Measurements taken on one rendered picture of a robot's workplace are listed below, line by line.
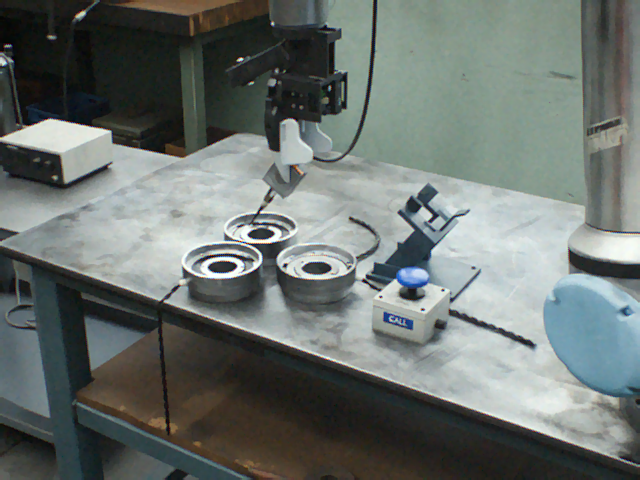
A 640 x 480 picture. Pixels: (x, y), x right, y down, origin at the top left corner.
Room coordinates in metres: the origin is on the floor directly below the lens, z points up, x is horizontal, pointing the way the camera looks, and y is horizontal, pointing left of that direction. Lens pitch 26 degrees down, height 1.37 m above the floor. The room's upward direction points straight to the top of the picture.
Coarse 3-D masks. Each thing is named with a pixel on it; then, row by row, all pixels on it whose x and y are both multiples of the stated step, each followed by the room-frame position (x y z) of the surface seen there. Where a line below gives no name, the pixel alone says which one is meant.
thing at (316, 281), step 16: (288, 256) 1.08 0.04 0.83; (304, 256) 1.09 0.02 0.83; (336, 256) 1.08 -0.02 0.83; (352, 256) 1.06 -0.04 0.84; (288, 272) 1.01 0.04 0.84; (304, 272) 1.04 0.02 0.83; (320, 272) 1.07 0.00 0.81; (336, 272) 1.04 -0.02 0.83; (352, 272) 1.02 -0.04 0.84; (288, 288) 1.01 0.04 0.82; (304, 288) 1.00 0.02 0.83; (320, 288) 1.00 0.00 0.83; (336, 288) 1.00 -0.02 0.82
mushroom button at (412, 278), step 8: (400, 272) 0.95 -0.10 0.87; (408, 272) 0.95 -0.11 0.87; (416, 272) 0.95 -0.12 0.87; (424, 272) 0.95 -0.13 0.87; (400, 280) 0.94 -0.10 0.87; (408, 280) 0.94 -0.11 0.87; (416, 280) 0.94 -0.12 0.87; (424, 280) 0.94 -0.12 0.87; (408, 288) 0.95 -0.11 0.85; (416, 288) 0.94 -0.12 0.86
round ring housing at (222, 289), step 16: (192, 256) 1.08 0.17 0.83; (256, 256) 1.07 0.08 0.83; (192, 272) 1.01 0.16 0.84; (208, 272) 1.03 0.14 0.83; (224, 272) 1.07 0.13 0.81; (256, 272) 1.03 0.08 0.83; (192, 288) 1.01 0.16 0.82; (208, 288) 1.00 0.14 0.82; (224, 288) 1.00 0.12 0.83; (240, 288) 1.01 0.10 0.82; (256, 288) 1.04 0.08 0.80
